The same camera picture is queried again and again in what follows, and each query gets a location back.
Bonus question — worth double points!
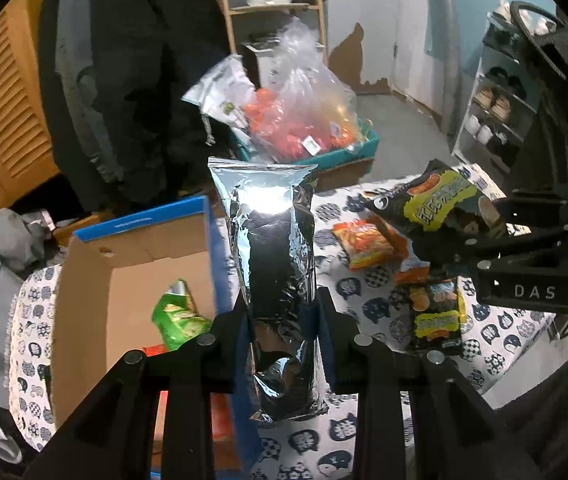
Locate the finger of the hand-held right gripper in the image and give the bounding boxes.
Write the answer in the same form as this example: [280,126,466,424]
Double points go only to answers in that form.
[411,225,568,281]
[494,187,568,233]

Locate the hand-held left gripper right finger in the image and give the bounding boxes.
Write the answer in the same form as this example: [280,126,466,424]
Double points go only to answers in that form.
[315,287,544,480]

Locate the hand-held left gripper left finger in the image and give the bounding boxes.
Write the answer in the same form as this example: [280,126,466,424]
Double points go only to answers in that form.
[21,302,257,480]

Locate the black yellow snack bag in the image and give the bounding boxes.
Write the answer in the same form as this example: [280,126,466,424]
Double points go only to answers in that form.
[364,159,509,241]
[406,277,469,358]

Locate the silver foil snack bag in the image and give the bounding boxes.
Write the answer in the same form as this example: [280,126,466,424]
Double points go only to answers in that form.
[207,156,331,423]

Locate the blue-edged cardboard box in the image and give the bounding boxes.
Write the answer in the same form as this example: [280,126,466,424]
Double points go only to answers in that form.
[51,195,265,476]

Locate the orange red snack packet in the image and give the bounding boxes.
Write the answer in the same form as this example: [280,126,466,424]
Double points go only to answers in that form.
[141,344,239,443]

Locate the cat print tablecloth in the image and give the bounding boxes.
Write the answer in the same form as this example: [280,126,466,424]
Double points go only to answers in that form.
[9,162,568,480]

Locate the green snack bag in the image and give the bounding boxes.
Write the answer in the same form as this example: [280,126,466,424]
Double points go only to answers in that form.
[151,278,215,352]

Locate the white shoe rack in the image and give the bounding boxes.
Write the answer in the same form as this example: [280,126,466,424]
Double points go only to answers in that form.
[451,10,544,171]

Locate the group of shoes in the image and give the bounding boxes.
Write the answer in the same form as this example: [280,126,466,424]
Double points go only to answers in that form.
[466,0,559,153]

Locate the brown cardboard box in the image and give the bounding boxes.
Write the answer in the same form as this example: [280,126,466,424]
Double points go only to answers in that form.
[314,157,377,193]

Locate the teal cardboard box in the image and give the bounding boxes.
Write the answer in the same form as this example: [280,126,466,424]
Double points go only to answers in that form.
[229,117,381,171]

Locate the clear plastic produce bag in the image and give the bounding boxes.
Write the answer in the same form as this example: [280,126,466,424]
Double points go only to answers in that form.
[244,17,365,163]

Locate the grey clothing pile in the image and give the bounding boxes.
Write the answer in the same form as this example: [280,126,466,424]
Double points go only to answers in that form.
[0,207,70,461]

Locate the white silver pouch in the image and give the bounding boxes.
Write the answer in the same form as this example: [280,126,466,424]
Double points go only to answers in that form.
[181,54,257,133]

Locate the dark hanging coats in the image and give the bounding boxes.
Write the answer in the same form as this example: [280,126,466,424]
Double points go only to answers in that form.
[39,0,237,206]

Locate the wooden ladder shelf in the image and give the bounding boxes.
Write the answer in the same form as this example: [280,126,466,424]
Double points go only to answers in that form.
[214,0,329,61]

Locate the wooden louvered door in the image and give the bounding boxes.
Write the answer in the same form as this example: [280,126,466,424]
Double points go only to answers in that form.
[0,0,65,226]

